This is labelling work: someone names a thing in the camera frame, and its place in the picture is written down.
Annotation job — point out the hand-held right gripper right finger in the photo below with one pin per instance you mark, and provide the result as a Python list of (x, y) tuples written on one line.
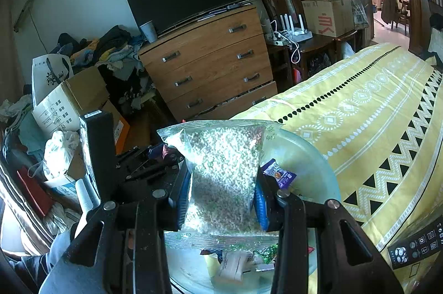
[(261, 204)]

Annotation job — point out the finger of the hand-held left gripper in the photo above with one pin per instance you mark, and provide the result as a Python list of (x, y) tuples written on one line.
[(135, 152), (152, 173)]

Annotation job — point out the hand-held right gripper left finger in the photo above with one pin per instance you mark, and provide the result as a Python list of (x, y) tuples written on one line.
[(181, 197)]

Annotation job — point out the purple prune packet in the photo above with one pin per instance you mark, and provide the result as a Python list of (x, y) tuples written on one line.
[(277, 173)]

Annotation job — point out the clear puffed rice bag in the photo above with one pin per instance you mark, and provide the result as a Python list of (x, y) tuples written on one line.
[(225, 176)]

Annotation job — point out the clear glass bowl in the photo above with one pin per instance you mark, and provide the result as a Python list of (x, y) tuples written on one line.
[(304, 162)]

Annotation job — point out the beige snack packet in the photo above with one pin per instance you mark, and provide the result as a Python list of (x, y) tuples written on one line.
[(235, 266)]

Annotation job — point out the flattened orange cardboard box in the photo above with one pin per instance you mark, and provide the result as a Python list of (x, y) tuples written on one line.
[(119, 131)]

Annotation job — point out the white plastic bag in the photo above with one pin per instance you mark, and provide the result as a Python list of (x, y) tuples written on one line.
[(59, 152)]

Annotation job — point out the white ribbed tube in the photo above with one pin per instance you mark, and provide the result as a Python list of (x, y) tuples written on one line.
[(86, 197)]

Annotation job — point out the white blue carton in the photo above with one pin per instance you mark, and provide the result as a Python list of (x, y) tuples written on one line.
[(62, 186)]

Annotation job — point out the open cardboard box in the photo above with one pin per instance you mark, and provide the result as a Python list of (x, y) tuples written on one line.
[(69, 100)]

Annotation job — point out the teal cloth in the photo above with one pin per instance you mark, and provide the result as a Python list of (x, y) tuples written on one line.
[(33, 134)]

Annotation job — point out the red flat box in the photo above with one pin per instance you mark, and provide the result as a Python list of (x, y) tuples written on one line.
[(33, 190)]

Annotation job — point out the white calligraphy paper bag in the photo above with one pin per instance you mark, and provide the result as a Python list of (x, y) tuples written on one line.
[(50, 72)]

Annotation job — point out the pile of clothes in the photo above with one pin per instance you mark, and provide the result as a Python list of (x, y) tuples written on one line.
[(114, 48)]

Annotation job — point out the brown striped cloth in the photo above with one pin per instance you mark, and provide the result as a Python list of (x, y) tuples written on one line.
[(20, 221)]

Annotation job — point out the wooden chest of drawers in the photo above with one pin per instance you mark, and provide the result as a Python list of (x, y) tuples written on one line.
[(207, 65)]

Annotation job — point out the person's leg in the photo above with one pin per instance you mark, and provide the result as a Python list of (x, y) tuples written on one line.
[(52, 259)]

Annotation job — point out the grey paper cup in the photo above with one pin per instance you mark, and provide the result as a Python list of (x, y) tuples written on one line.
[(148, 32)]

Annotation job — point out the yellow patterned bedsheet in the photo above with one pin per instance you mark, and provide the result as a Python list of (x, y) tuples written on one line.
[(380, 107)]

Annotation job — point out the white power strip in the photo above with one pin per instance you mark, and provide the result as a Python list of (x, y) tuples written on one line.
[(277, 41)]

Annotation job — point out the dark wooden side table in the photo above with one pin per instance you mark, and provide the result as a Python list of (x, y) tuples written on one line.
[(311, 48)]

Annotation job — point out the black product box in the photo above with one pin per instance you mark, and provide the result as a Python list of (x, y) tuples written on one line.
[(422, 242)]

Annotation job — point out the white router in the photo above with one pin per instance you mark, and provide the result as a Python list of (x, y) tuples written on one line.
[(299, 32)]

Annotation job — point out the cardboard box with red print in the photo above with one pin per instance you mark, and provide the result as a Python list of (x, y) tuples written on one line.
[(325, 19)]

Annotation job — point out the chair with hanging jacket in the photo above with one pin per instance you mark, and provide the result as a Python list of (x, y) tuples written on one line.
[(389, 3)]

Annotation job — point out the white tote bag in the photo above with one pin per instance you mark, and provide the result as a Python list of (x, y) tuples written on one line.
[(436, 41)]

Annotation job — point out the black cloth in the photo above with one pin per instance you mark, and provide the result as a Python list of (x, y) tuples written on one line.
[(436, 22)]

